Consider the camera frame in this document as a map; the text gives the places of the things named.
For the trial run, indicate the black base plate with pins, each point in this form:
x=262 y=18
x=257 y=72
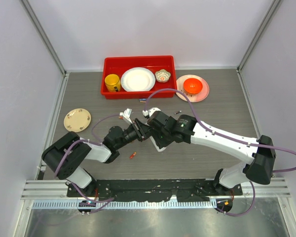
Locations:
x=157 y=190

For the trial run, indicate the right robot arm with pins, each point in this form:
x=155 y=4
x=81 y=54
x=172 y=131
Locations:
x=256 y=155

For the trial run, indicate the orange bowl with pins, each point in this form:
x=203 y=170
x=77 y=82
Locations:
x=192 y=86

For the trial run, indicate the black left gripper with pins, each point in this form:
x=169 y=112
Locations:
x=141 y=130

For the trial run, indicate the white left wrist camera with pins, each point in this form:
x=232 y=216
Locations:
x=126 y=115

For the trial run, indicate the white slotted cable duct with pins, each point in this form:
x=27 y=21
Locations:
x=84 y=204

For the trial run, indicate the pink plate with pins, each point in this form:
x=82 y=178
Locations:
x=203 y=90

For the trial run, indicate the yellow mug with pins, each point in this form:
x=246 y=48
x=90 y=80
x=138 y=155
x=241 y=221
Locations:
x=112 y=82

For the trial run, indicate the white plate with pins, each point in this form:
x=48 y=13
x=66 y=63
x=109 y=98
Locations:
x=138 y=79

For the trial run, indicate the cream floral saucer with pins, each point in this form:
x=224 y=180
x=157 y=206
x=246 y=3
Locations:
x=77 y=120

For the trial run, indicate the small patterned flower bowl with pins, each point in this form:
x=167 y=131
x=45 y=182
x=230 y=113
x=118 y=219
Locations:
x=162 y=76

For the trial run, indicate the red plastic bin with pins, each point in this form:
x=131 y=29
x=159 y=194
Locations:
x=119 y=65

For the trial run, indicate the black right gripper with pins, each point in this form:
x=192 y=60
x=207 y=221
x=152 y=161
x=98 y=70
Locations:
x=161 y=142

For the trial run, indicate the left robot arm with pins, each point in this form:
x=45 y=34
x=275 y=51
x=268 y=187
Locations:
x=65 y=156

